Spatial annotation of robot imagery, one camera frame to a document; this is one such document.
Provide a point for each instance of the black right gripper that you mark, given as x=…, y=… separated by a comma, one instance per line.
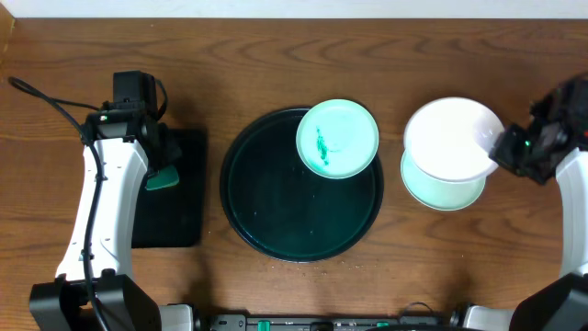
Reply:
x=501, y=153

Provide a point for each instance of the light green plate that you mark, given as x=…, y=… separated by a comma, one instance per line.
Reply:
x=437, y=194

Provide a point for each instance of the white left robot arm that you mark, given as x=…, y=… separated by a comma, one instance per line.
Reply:
x=93, y=287

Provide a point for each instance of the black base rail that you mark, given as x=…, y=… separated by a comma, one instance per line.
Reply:
x=240, y=322

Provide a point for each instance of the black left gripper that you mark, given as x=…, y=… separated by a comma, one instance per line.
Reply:
x=165, y=150

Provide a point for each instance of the dark round tray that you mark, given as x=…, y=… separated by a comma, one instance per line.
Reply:
x=281, y=208

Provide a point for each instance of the green scouring sponge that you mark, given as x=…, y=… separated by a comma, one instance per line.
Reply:
x=165, y=178

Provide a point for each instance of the black rectangular mat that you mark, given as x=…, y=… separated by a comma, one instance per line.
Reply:
x=172, y=216

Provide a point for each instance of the white plate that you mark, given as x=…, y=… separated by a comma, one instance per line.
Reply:
x=450, y=139

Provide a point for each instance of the pale green plate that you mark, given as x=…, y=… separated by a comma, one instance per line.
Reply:
x=337, y=139

